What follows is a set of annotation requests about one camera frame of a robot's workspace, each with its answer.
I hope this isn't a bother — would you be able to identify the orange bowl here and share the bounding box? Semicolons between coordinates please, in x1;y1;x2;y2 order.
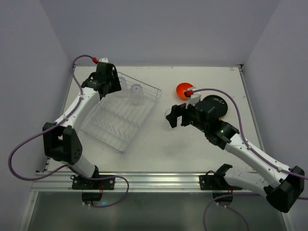
176;82;194;101

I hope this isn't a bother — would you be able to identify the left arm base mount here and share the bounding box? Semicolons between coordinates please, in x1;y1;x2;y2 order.
70;175;115;205

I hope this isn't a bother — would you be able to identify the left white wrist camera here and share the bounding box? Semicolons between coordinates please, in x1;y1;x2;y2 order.
98;58;109;63

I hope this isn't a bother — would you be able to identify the black plate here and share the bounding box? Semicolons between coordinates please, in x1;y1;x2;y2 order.
203;95;228;117

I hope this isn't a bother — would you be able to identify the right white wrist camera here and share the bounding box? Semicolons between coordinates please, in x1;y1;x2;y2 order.
185;90;201;108

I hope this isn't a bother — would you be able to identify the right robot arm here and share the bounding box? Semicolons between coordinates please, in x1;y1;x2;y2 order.
166;101;305;213

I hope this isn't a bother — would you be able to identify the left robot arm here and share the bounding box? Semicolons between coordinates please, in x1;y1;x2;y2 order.
42;58;121;178

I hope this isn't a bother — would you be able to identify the clear wire dish rack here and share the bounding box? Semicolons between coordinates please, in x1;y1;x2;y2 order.
81;72;162;153

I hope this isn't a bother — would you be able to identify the clear cup front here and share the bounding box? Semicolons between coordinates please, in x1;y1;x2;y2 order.
164;109;172;129

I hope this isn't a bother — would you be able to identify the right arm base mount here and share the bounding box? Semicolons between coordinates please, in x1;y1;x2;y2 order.
199;170;242;199

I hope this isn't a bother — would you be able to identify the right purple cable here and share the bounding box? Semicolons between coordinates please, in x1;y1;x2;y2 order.
184;88;308;231

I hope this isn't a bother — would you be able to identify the clear cup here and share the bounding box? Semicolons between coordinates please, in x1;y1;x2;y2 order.
130;84;144;105
119;77;127;90
164;109;172;129

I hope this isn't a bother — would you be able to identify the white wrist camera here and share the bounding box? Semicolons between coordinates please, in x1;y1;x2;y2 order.
185;90;201;108
98;58;109;63

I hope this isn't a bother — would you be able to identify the aluminium rail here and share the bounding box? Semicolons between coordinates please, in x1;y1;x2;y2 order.
31;171;265;193

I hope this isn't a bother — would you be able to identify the clear cup back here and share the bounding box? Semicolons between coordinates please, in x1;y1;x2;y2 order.
119;77;127;90

